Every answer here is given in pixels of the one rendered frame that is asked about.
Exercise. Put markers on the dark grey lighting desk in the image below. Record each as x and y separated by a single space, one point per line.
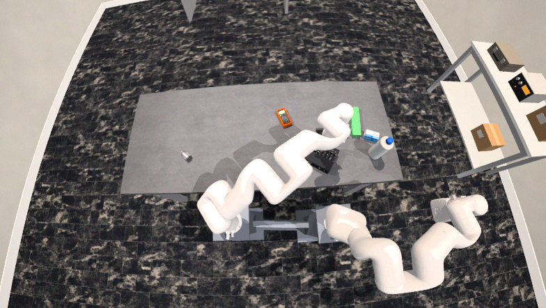
322 160

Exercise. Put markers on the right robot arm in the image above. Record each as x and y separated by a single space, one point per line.
428 252

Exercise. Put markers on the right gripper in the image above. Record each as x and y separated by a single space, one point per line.
438 208

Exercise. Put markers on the green pencil case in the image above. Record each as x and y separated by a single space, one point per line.
355 127

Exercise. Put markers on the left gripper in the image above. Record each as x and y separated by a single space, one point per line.
321 131

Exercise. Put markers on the orange multimeter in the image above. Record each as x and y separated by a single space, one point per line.
283 117

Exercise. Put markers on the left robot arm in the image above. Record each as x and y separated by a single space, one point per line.
221 205

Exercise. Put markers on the white bottle with blue cap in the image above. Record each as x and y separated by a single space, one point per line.
381 147

